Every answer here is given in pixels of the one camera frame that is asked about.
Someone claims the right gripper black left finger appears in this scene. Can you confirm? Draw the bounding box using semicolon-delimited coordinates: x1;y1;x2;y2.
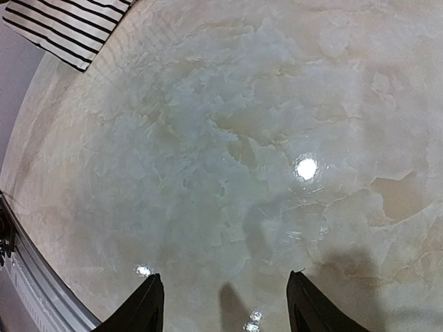
93;273;165;332

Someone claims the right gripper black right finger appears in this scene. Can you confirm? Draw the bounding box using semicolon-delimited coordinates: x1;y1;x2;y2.
286;271;367;332

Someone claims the black white striped tank top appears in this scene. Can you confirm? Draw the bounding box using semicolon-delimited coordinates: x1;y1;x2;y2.
3;0;134;73

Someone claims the aluminium front rail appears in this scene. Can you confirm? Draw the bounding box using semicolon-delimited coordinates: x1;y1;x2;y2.
1;194;101;331

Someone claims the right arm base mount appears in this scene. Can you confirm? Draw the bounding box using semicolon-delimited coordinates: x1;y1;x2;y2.
0;205;16;267

